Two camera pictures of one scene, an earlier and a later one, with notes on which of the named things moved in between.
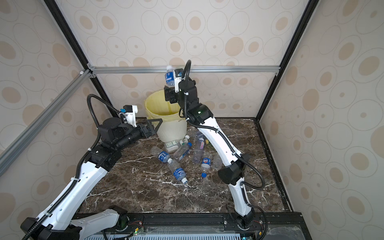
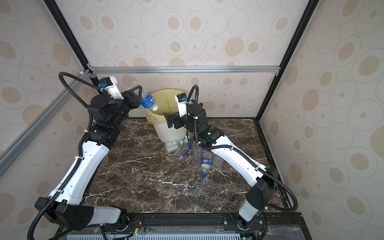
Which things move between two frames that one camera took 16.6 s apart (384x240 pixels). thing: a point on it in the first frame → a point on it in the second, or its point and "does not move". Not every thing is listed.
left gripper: (154, 130) → (128, 97)
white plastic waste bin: (172, 131) does not move
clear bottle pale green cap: (216, 162) does not move
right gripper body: (175, 97) → (179, 122)
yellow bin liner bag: (157, 107) does not move
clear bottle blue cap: (182, 151) does not move
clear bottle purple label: (198, 152) does not move
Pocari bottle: (178, 171) → (147, 101)
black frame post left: (71, 39) does not move
